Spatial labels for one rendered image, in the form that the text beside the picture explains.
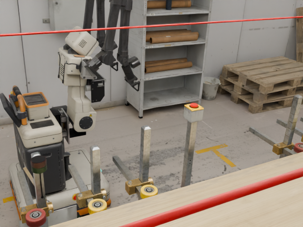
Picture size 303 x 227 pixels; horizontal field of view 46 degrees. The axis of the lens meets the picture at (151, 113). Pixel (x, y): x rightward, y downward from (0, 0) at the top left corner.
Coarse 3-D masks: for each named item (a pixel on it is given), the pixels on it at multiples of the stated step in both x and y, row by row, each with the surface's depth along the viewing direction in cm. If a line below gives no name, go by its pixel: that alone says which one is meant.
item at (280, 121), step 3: (279, 120) 251; (282, 120) 251; (279, 123) 251; (282, 123) 249; (285, 123) 246; (285, 126) 247; (297, 129) 239; (300, 129) 239; (294, 132) 241; (297, 132) 238; (300, 132) 236; (300, 135) 236
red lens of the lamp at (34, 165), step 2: (34, 156) 143; (44, 156) 143; (30, 160) 140; (32, 162) 139; (42, 162) 139; (44, 162) 140; (32, 164) 139; (34, 164) 138; (36, 164) 138; (38, 164) 138; (40, 164) 139; (42, 164) 139; (44, 164) 140; (32, 166) 139; (34, 166) 139; (36, 166) 139; (38, 166) 139; (40, 166) 139; (42, 166) 140; (44, 166) 141
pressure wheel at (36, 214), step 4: (28, 212) 146; (32, 212) 147; (36, 212) 147; (40, 212) 147; (44, 212) 147; (28, 216) 144; (32, 216) 145; (36, 216) 145; (40, 216) 145; (44, 216) 145; (28, 220) 142; (32, 220) 142; (36, 220) 142; (40, 220) 143; (44, 220) 145; (28, 224) 143; (32, 224) 143; (36, 224) 143; (40, 224) 144
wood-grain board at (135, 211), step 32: (288, 160) 193; (192, 192) 164; (224, 192) 165; (256, 192) 166; (288, 192) 168; (64, 224) 142; (96, 224) 143; (192, 224) 145; (224, 224) 146; (256, 224) 147; (288, 224) 148
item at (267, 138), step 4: (252, 128) 241; (256, 128) 241; (252, 132) 241; (256, 132) 238; (260, 132) 236; (260, 136) 235; (264, 136) 231; (268, 136) 231; (264, 140) 232; (268, 140) 229; (272, 140) 227; (272, 144) 226; (284, 148) 219; (284, 152) 218; (288, 152) 215; (292, 152) 215
